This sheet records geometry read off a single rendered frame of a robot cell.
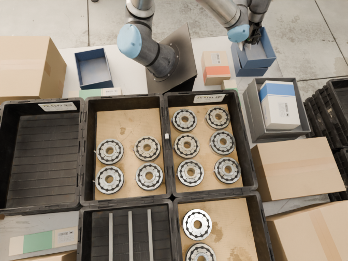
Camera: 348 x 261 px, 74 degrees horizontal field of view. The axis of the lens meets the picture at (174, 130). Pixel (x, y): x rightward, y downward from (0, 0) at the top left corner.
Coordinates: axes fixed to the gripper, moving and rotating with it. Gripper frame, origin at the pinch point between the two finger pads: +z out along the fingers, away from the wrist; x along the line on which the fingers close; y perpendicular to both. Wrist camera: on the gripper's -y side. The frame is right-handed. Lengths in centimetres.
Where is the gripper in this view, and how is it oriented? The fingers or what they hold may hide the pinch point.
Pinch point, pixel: (241, 45)
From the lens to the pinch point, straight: 126.2
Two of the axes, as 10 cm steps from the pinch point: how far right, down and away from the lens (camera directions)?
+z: 0.3, 3.5, 9.4
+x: 9.9, -1.3, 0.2
